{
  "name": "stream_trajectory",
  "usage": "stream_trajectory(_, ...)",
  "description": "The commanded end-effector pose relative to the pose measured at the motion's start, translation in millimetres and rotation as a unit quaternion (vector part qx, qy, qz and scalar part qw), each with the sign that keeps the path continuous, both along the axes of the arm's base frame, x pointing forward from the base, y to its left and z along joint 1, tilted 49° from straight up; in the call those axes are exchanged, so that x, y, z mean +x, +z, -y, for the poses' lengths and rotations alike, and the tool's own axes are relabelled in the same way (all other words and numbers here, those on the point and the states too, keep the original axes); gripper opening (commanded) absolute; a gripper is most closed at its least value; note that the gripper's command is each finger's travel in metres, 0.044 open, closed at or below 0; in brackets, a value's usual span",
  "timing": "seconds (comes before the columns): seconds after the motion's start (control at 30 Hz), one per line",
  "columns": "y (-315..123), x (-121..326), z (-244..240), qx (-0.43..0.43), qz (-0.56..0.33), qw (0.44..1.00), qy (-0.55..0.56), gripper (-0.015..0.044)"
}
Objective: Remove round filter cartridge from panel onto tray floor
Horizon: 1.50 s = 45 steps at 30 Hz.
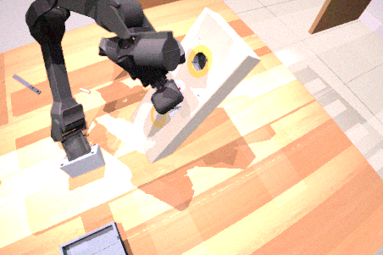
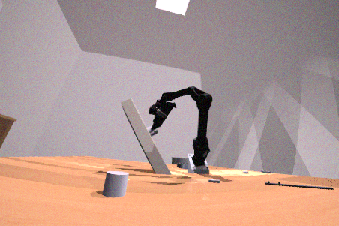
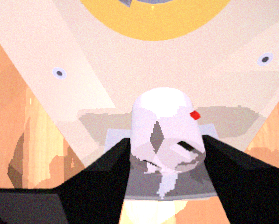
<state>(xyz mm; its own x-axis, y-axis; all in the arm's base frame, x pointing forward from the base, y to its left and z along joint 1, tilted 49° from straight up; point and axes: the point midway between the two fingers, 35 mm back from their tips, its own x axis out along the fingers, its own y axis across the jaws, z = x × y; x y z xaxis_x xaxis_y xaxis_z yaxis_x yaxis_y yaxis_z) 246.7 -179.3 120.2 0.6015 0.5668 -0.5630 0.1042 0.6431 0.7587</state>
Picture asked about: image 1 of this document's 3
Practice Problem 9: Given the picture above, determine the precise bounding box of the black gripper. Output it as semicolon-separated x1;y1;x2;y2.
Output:
129;69;184;114

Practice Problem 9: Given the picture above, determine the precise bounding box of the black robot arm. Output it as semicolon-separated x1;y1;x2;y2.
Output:
25;0;186;162

